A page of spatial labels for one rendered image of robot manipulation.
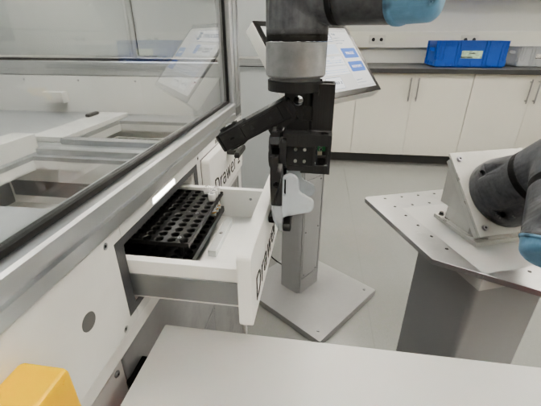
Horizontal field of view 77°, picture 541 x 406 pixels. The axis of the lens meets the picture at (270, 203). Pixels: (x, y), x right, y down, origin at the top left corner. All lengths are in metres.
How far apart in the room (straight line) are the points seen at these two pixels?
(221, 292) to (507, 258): 0.58
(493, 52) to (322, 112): 3.44
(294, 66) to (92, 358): 0.40
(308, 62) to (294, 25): 0.04
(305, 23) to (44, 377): 0.41
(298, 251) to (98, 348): 1.20
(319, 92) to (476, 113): 3.35
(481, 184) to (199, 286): 0.60
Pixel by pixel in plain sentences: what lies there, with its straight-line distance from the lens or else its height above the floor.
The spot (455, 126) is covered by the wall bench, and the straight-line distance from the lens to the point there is 3.72.
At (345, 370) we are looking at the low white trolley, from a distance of 0.51.
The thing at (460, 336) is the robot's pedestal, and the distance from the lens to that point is 0.93.
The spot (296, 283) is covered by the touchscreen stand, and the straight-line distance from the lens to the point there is 1.68.
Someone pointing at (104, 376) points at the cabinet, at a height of 0.78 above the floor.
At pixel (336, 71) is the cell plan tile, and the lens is 1.36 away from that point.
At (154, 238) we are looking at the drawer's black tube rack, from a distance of 0.51.
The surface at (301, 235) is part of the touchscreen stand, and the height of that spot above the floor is 0.36.
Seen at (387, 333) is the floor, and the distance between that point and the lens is 1.66.
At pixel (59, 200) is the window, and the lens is 0.40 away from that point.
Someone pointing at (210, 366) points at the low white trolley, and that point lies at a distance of 0.51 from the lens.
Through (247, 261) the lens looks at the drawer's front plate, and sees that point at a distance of 0.40.
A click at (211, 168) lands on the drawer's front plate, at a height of 0.91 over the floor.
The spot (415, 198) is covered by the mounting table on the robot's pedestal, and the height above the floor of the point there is 0.76.
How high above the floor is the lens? 1.15
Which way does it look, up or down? 26 degrees down
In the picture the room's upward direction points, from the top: straight up
